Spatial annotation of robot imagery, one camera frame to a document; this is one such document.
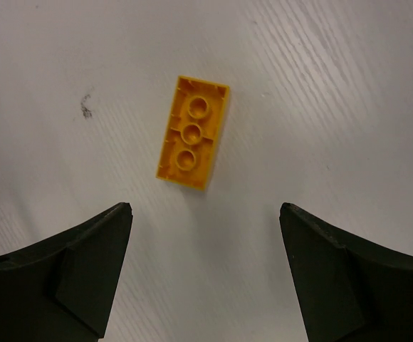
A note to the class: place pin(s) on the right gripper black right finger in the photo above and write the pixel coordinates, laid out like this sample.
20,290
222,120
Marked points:
348,288

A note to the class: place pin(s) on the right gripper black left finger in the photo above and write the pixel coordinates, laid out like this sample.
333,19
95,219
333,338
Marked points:
62,288

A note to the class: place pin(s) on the orange yellow lego brick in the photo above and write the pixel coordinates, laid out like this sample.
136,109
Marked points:
193,132

